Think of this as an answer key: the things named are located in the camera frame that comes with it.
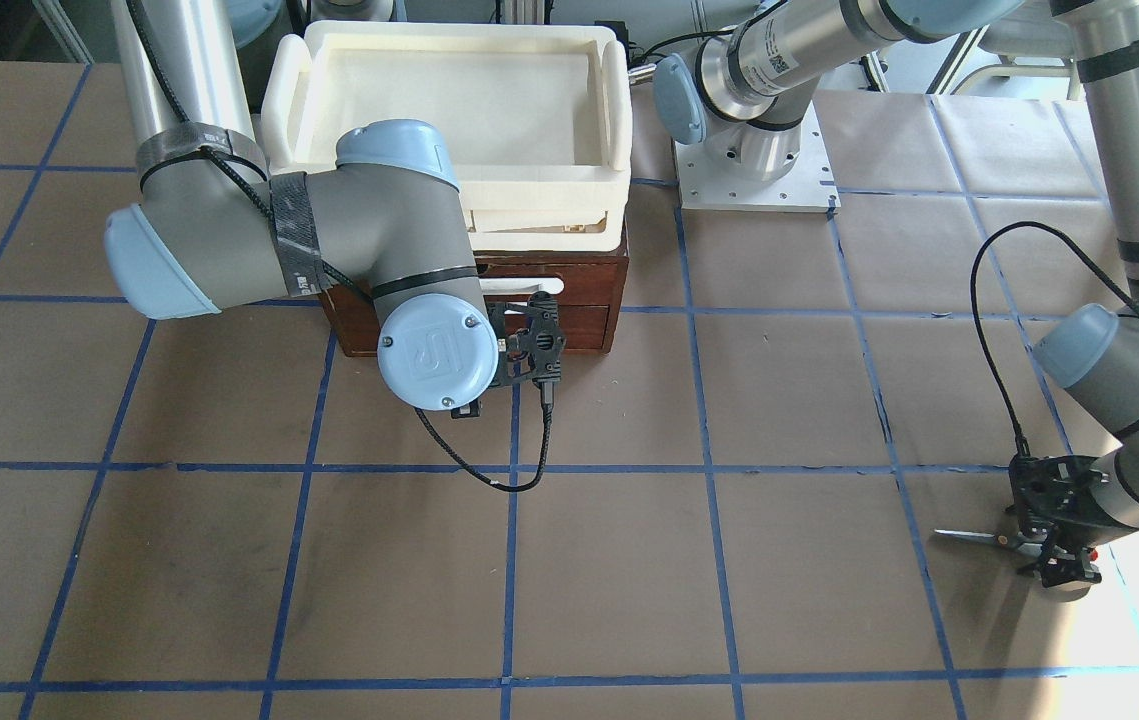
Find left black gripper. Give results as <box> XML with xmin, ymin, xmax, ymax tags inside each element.
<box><xmin>1023</xmin><ymin>489</ymin><xmax>1116</xmax><ymax>589</ymax></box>

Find red grey handled scissors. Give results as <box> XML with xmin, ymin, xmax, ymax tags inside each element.
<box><xmin>933</xmin><ymin>529</ymin><xmax>1090</xmax><ymax>592</ymax></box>

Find cream plastic tray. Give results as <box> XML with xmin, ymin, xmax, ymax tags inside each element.
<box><xmin>259</xmin><ymin>21</ymin><xmax>633</xmax><ymax>252</ymax></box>

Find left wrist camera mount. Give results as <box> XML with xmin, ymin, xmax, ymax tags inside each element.
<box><xmin>1005</xmin><ymin>455</ymin><xmax>1100</xmax><ymax>535</ymax></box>

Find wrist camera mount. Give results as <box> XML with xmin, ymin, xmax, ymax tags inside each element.
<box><xmin>487</xmin><ymin>291</ymin><xmax>566</xmax><ymax>414</ymax></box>
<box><xmin>1005</xmin><ymin>455</ymin><xmax>1100</xmax><ymax>535</ymax></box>

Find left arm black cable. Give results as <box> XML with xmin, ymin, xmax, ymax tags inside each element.
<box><xmin>969</xmin><ymin>220</ymin><xmax>1139</xmax><ymax>461</ymax></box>

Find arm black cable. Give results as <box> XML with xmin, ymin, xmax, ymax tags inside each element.
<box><xmin>125</xmin><ymin>0</ymin><xmax>556</xmax><ymax>493</ymax></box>
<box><xmin>969</xmin><ymin>220</ymin><xmax>1139</xmax><ymax>461</ymax></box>

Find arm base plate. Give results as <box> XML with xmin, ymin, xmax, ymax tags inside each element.
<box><xmin>674</xmin><ymin>106</ymin><xmax>842</xmax><ymax>214</ymax></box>

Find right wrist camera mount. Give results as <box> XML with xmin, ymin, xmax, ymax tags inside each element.
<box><xmin>487</xmin><ymin>291</ymin><xmax>566</xmax><ymax>414</ymax></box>

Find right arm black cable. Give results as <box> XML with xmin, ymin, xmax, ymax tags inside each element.
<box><xmin>125</xmin><ymin>0</ymin><xmax>556</xmax><ymax>493</ymax></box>

